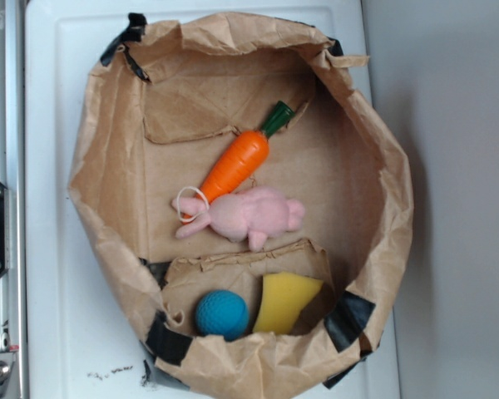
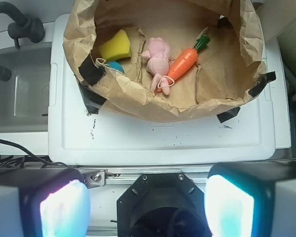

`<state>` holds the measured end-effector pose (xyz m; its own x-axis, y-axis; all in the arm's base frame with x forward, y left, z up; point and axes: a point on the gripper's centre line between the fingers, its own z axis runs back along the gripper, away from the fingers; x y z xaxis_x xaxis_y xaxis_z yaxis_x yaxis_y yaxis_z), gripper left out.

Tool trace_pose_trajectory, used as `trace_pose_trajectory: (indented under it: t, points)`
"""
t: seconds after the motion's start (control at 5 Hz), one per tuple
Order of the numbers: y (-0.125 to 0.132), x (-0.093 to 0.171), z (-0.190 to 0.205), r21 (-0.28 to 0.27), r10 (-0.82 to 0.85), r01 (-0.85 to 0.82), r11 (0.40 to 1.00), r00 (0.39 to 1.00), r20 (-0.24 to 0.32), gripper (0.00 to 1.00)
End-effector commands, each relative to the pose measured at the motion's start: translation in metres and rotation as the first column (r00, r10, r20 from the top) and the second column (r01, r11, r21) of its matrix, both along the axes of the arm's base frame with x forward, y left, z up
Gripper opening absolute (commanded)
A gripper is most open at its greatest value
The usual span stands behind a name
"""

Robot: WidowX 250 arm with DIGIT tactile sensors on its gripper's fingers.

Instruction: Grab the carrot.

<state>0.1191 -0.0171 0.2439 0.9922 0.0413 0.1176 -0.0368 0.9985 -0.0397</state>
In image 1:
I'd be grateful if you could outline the aluminium frame rail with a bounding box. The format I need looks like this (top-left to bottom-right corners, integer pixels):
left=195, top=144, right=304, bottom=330
left=0, top=1, right=29, bottom=398

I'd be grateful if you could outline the yellow sponge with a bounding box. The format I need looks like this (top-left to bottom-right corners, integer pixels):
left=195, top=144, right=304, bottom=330
left=252, top=272, right=324, bottom=335

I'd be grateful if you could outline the orange plastic toy carrot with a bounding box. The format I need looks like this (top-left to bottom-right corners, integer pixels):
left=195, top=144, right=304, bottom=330
left=175, top=101, right=295, bottom=224

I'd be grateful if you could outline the pink plush bunny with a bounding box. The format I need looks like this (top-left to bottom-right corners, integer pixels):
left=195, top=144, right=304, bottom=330
left=171, top=186, right=305, bottom=252

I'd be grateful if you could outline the white tray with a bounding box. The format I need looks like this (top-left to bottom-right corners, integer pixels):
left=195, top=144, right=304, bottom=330
left=23, top=0, right=403, bottom=399

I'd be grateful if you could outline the blue dimpled ball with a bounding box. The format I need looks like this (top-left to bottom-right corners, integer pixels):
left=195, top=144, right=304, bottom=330
left=195, top=290, right=250, bottom=342

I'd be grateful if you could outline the brown paper bag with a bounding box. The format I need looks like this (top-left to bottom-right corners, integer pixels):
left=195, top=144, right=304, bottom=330
left=69, top=12, right=413, bottom=398

